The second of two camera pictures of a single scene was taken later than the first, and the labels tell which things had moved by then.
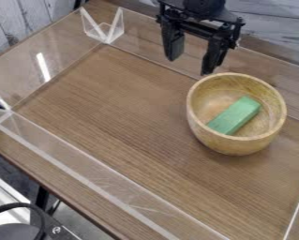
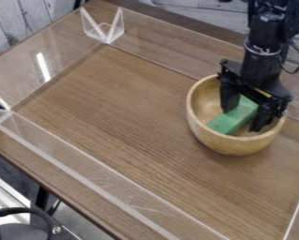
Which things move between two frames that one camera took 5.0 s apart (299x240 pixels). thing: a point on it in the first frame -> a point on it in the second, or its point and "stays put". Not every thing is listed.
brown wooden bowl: x=213 y=95 stays put
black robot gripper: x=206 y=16 -> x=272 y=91
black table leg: x=43 y=198 stays put
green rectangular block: x=236 y=115 stays put
